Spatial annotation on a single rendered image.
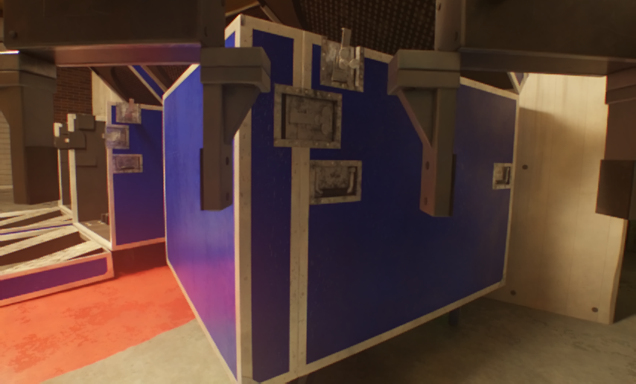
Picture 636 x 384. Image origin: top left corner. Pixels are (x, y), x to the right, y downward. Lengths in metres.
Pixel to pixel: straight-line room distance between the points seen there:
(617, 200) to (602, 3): 0.13
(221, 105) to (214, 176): 0.04
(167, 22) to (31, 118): 0.12
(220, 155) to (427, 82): 0.13
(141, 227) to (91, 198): 0.87
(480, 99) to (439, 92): 1.03
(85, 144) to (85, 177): 0.24
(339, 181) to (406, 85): 0.58
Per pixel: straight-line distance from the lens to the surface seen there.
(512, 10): 0.23
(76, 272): 1.98
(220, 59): 0.21
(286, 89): 0.68
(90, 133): 2.80
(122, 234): 1.99
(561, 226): 1.74
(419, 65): 0.21
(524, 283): 1.81
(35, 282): 1.96
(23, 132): 0.28
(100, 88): 5.19
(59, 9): 0.26
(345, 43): 0.79
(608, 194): 0.29
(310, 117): 0.71
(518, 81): 1.52
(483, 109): 1.26
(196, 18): 0.21
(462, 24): 0.22
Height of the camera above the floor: 0.69
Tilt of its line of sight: 5 degrees down
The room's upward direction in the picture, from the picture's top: 1 degrees clockwise
